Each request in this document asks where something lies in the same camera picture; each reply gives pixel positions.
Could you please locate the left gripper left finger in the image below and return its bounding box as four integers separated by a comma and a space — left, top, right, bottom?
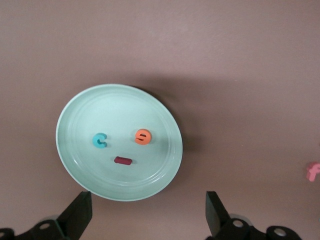
14, 191, 93, 240

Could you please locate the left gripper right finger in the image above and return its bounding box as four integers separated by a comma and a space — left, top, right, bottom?
205, 191, 266, 240

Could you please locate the dark red foam letter l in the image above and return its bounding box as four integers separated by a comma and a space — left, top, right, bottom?
113, 156, 133, 166

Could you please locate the teal foam letter c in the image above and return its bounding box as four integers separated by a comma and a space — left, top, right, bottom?
92, 132, 109, 149

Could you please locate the orange foam letter e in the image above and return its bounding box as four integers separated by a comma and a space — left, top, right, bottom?
134, 128, 153, 146

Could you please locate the red foam letter f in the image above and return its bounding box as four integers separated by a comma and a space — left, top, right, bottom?
306, 161, 320, 182

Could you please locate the green round plate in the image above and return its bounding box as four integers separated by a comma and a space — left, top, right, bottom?
55, 83, 184, 202

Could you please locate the brown table cover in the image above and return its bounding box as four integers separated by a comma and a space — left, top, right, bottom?
0, 0, 320, 240

